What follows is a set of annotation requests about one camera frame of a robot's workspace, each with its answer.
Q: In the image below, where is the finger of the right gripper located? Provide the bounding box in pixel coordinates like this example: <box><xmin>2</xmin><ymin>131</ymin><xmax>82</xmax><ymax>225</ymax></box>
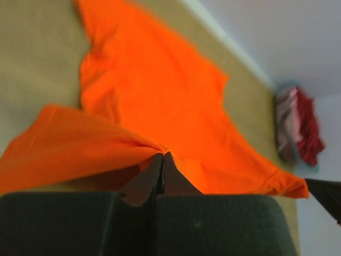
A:
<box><xmin>305</xmin><ymin>179</ymin><xmax>341</xmax><ymax>226</ymax></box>

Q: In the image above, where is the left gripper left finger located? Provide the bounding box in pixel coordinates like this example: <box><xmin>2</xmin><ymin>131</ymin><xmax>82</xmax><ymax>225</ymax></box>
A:
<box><xmin>117</xmin><ymin>154</ymin><xmax>163</xmax><ymax>206</ymax></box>

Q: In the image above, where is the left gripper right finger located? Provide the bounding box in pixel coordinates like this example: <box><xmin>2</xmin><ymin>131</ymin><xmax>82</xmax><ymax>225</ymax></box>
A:
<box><xmin>159</xmin><ymin>152</ymin><xmax>202</xmax><ymax>196</ymax></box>

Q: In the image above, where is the orange t-shirt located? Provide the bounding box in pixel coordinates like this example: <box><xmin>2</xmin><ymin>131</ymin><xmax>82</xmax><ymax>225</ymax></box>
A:
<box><xmin>1</xmin><ymin>1</ymin><xmax>309</xmax><ymax>198</ymax></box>

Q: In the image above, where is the dark red t-shirt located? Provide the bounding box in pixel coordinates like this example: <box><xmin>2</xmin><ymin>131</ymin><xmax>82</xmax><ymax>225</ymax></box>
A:
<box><xmin>296</xmin><ymin>87</ymin><xmax>326</xmax><ymax>166</ymax></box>

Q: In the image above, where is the grey-blue plastic basket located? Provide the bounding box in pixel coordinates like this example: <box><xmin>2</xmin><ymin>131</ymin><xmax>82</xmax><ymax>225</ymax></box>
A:
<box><xmin>273</xmin><ymin>82</ymin><xmax>319</xmax><ymax>172</ymax></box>

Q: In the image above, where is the pink t-shirt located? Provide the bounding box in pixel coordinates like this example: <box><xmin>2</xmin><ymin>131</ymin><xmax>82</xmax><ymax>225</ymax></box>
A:
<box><xmin>274</xmin><ymin>85</ymin><xmax>303</xmax><ymax>163</ymax></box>

